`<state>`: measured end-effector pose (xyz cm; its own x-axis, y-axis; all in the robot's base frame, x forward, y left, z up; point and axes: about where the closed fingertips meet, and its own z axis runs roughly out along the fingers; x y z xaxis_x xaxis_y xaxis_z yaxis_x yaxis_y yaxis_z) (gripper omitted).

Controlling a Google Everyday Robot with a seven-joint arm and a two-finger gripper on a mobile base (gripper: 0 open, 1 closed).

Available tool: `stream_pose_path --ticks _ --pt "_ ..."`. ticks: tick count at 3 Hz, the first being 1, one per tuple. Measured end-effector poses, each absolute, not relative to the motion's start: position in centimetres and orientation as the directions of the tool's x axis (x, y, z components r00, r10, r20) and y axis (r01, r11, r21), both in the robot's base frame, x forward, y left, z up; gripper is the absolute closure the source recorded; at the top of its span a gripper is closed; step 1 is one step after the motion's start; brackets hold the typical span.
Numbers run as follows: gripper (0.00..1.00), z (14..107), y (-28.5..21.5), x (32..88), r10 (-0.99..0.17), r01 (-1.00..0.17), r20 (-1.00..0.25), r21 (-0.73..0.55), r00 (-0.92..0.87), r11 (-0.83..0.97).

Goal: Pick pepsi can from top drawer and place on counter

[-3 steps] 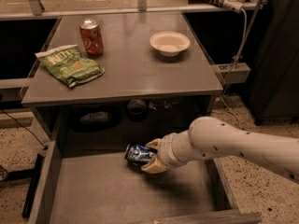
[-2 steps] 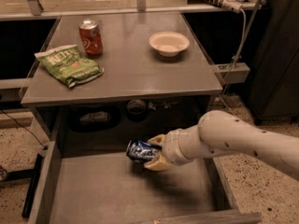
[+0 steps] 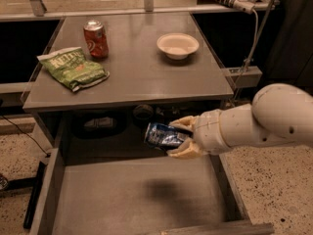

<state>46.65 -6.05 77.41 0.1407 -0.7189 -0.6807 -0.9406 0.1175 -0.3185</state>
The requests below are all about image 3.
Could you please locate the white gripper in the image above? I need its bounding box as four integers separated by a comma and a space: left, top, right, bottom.
167, 110, 231, 159

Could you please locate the blue pepsi can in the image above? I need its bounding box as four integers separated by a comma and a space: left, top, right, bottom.
144, 122, 192, 151

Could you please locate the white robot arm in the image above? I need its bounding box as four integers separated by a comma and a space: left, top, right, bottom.
168, 83, 313, 159

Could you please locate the grey open drawer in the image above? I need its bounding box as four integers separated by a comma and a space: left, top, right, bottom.
29, 137, 274, 235

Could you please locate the grey counter cabinet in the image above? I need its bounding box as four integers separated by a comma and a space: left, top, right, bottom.
21, 11, 235, 155

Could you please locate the red soda can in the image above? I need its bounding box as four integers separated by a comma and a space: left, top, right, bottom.
83, 20, 109, 59

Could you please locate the white paper bowl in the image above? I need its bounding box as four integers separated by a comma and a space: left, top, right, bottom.
156, 33, 200, 60

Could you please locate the green chip bag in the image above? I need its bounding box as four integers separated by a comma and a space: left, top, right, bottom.
37, 47, 110, 92

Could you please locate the black floor bar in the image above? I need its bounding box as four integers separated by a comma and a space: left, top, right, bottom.
22, 162, 46, 229

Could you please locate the white cable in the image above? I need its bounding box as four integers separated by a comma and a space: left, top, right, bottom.
232, 9, 260, 100

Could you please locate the black cable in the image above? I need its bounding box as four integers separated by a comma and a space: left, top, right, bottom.
0, 114, 52, 157

